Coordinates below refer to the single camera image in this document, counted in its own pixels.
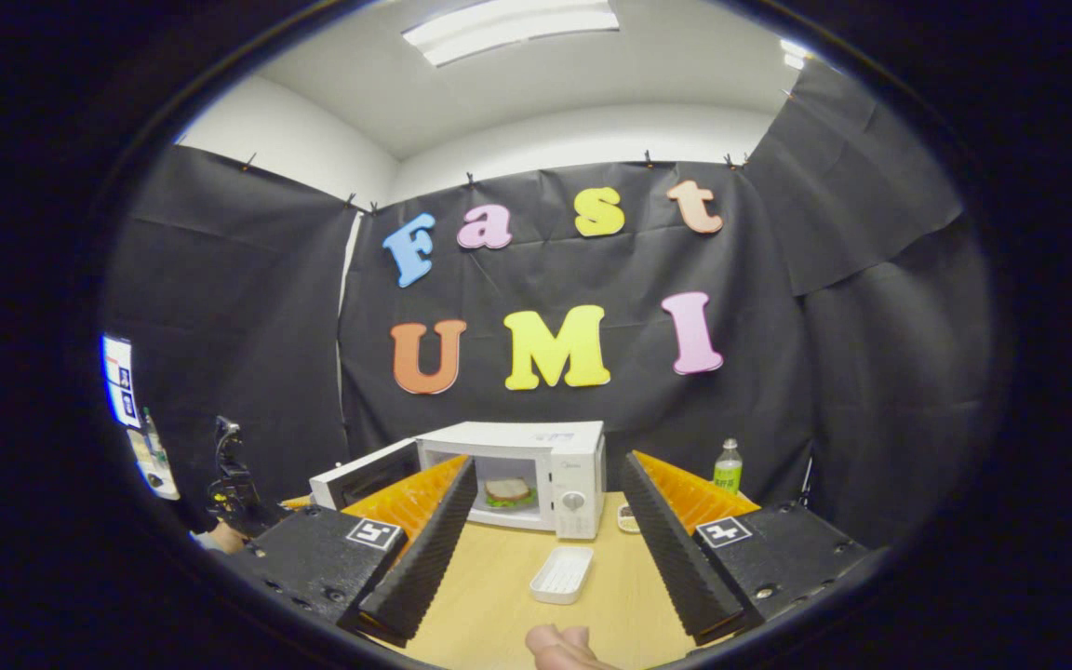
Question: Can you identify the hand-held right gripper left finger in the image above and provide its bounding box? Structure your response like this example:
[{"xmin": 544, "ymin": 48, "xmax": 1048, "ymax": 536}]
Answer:
[{"xmin": 220, "ymin": 454, "xmax": 480, "ymax": 650}]

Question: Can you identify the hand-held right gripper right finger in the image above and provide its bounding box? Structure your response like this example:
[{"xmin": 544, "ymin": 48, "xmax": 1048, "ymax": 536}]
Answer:
[{"xmin": 623, "ymin": 451, "xmax": 883, "ymax": 646}]

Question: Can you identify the sandwich with lettuce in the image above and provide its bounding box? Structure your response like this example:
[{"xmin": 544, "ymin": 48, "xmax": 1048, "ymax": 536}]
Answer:
[{"xmin": 484, "ymin": 477, "xmax": 538, "ymax": 510}]

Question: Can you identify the white microwave oven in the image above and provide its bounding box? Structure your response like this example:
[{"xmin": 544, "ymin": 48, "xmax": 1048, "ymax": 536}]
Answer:
[{"xmin": 310, "ymin": 421, "xmax": 608, "ymax": 542}]

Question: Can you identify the green drink bottle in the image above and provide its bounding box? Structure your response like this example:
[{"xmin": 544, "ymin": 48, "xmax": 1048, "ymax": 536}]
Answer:
[{"xmin": 714, "ymin": 438, "xmax": 744, "ymax": 494}]

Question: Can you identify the white plastic tray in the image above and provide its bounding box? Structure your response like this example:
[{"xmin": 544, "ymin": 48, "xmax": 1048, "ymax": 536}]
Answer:
[{"xmin": 529, "ymin": 546, "xmax": 595, "ymax": 606}]

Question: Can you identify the white printed panel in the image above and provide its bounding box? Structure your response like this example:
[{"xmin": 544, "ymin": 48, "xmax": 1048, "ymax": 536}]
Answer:
[{"xmin": 101, "ymin": 335, "xmax": 181, "ymax": 503}]

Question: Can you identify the black backdrop cloth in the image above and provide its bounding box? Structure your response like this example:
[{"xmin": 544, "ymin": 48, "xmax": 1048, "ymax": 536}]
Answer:
[{"xmin": 99, "ymin": 60, "xmax": 998, "ymax": 550}]

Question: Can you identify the large ceiling light panel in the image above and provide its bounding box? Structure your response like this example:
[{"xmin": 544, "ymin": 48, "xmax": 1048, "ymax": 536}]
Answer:
[{"xmin": 403, "ymin": 0, "xmax": 621, "ymax": 68}]

